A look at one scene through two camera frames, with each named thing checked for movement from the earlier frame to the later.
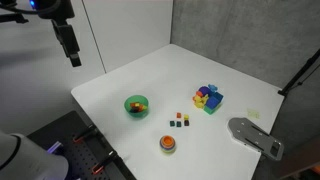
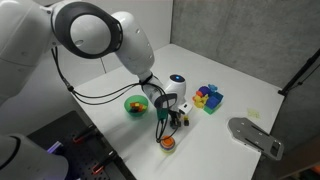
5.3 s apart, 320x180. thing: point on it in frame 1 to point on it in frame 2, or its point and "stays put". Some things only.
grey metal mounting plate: [250, 135] stays put
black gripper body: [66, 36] to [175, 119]
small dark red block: [186, 123] stays put
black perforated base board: [89, 155] stays put
